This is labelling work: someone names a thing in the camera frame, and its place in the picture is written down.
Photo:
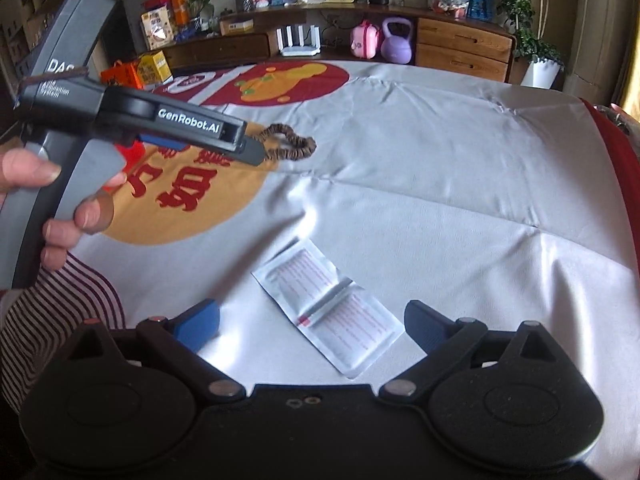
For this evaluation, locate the yellow box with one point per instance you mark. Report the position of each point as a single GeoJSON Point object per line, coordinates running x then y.
{"type": "Point", "coordinates": [152, 67]}

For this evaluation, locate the pink toy case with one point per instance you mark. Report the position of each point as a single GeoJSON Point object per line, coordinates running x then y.
{"type": "Point", "coordinates": [365, 42]}

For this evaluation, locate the white router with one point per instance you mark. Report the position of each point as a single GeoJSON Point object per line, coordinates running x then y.
{"type": "Point", "coordinates": [300, 51]}

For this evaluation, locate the small cardboard box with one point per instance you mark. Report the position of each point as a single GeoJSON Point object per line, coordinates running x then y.
{"type": "Point", "coordinates": [237, 26]}

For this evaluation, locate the white planter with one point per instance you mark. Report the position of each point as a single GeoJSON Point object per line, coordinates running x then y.
{"type": "Point", "coordinates": [542, 74]}

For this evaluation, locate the brown hair scrunchie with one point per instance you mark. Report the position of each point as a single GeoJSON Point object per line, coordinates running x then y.
{"type": "Point", "coordinates": [310, 146]}

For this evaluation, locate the picture printed box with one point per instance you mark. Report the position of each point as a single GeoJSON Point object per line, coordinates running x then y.
{"type": "Point", "coordinates": [157, 27]}

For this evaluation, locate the orange carton box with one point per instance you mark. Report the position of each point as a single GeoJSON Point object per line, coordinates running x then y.
{"type": "Point", "coordinates": [122, 76]}

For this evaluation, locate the white packet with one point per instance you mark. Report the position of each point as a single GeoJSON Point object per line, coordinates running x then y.
{"type": "Point", "coordinates": [330, 310]}

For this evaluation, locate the printed white tablecloth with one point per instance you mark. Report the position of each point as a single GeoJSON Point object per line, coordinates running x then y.
{"type": "Point", "coordinates": [450, 185]}

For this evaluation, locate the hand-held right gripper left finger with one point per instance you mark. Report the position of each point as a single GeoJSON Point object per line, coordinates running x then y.
{"type": "Point", "coordinates": [197, 324]}

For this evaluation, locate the red cloth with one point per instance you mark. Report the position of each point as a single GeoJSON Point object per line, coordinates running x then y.
{"type": "Point", "coordinates": [620, 170]}

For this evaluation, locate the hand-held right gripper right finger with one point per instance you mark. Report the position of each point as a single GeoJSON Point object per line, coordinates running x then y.
{"type": "Point", "coordinates": [425, 326]}

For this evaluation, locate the wooden shelf unit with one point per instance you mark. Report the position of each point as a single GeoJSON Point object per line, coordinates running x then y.
{"type": "Point", "coordinates": [30, 0]}

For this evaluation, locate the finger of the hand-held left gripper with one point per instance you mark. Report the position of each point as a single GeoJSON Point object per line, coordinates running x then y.
{"type": "Point", "coordinates": [250, 152]}

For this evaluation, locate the purple kettlebell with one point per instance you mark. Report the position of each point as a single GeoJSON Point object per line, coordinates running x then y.
{"type": "Point", "coordinates": [397, 47]}

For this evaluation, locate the person's left forearm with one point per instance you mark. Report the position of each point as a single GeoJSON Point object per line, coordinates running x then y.
{"type": "Point", "coordinates": [55, 310]}

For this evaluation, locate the wooden tv cabinet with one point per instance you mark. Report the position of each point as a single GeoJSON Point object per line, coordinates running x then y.
{"type": "Point", "coordinates": [450, 35]}

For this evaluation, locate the potted tree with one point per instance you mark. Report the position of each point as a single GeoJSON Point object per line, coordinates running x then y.
{"type": "Point", "coordinates": [520, 10]}

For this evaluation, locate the blue bottle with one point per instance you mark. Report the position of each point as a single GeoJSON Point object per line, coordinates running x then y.
{"type": "Point", "coordinates": [482, 2]}

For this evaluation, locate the person's left hand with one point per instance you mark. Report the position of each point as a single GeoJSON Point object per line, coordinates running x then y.
{"type": "Point", "coordinates": [25, 170]}

